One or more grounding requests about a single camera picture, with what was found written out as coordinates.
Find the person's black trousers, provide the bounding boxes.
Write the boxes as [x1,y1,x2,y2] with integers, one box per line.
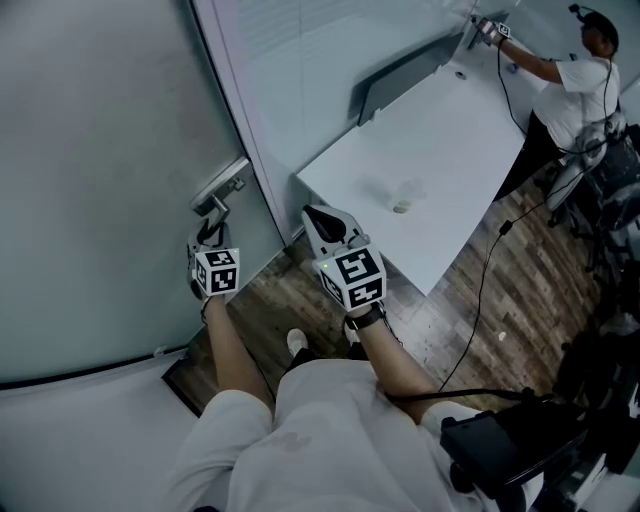
[286,346,322,372]

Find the black wristwatch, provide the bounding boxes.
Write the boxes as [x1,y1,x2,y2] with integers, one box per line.
[343,303,388,332]

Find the thick black cable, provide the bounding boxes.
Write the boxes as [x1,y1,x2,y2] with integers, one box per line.
[381,385,554,404]

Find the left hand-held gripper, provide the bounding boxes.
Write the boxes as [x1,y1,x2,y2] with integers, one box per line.
[186,207,242,301]

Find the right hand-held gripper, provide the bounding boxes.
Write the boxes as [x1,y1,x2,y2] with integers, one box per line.
[301,203,386,314]

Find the frosted glass door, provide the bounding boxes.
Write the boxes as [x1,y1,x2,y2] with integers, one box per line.
[0,0,290,392]

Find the metal door handle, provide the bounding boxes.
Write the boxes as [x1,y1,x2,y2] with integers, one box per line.
[189,156,252,222]

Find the person's left white shoe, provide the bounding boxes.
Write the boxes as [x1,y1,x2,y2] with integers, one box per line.
[286,327,309,358]

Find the person's white shirt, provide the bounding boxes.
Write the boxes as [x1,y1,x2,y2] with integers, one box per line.
[166,358,547,512]

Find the person's left forearm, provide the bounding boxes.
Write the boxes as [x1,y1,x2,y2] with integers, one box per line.
[201,294,277,417]

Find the person's right forearm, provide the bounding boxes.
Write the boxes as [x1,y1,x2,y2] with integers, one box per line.
[344,318,442,432]

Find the white desk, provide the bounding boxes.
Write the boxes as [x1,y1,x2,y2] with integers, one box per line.
[294,28,532,297]

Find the thin black floor cable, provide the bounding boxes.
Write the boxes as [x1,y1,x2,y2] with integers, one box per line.
[436,201,552,393]

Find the black waist bag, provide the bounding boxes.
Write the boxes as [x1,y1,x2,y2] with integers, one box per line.
[439,386,640,494]

